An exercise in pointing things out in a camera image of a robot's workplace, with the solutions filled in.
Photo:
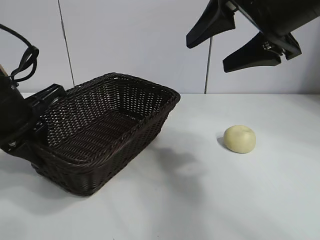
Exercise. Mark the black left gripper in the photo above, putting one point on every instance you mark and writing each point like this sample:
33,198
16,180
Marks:
12,112

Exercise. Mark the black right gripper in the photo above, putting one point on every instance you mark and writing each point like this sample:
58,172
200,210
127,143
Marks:
280,15

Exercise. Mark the pale yellow egg yolk pastry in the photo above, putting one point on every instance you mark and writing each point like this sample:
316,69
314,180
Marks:
240,138

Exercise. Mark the dark brown wicker basket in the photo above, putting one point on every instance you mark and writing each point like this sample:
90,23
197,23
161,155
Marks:
100,135

